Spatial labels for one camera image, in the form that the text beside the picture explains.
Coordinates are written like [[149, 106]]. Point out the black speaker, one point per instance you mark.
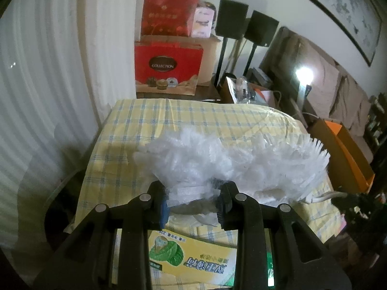
[[260, 28], [231, 18]]

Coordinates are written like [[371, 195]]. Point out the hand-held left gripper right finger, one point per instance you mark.
[[220, 211]]

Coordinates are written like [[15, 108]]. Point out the pink tissue pack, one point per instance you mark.
[[203, 21]]

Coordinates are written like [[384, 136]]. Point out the framed ink painting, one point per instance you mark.
[[341, 9]]

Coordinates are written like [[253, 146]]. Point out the black speaker stand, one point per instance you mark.
[[221, 63], [249, 62]]

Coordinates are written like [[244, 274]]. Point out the black device with light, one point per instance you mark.
[[304, 77]]

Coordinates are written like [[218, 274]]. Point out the yellow plaid tablecloth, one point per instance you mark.
[[136, 117]]

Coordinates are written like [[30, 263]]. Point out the red gift box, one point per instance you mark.
[[166, 12]]

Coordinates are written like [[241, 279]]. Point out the box of clutter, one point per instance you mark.
[[245, 89]]

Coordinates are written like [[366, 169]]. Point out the dark cluttered shelf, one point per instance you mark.
[[376, 123]]

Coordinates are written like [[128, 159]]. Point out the orange cardboard box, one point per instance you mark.
[[347, 157]]

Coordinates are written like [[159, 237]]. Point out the green yellow toothpaste box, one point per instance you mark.
[[193, 256]]

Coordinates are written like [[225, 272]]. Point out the large brown cushion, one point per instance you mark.
[[325, 84]]

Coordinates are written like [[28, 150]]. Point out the white curtain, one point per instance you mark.
[[45, 66]]

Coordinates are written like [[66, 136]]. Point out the white fluffy duster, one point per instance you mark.
[[211, 157]]

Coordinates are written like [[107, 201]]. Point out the medium brown cushion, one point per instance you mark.
[[347, 105]]

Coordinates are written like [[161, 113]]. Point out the brown cardboard box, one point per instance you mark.
[[209, 60]]

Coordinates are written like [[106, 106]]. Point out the red gift bag gold label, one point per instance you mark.
[[169, 54]]

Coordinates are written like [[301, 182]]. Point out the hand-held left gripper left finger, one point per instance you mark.
[[163, 214]]

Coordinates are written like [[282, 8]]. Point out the brown sofa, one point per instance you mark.
[[290, 48]]

